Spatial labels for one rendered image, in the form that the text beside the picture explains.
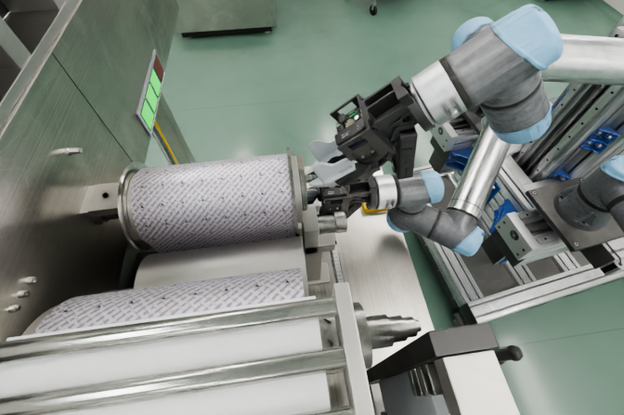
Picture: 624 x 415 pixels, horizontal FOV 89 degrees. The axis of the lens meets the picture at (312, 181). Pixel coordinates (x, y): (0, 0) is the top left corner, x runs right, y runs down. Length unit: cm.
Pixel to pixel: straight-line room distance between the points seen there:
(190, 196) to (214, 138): 194
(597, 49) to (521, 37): 29
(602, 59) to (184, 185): 69
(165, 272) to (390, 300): 53
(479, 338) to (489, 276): 150
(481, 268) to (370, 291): 101
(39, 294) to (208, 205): 22
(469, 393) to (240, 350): 17
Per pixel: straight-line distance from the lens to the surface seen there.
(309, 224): 56
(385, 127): 45
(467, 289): 170
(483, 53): 43
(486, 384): 29
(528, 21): 44
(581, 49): 69
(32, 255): 52
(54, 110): 59
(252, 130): 243
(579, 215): 126
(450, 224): 80
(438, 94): 43
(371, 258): 88
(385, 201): 69
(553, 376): 204
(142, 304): 35
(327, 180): 50
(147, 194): 53
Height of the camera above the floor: 170
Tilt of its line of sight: 55 degrees down
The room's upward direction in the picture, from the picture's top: straight up
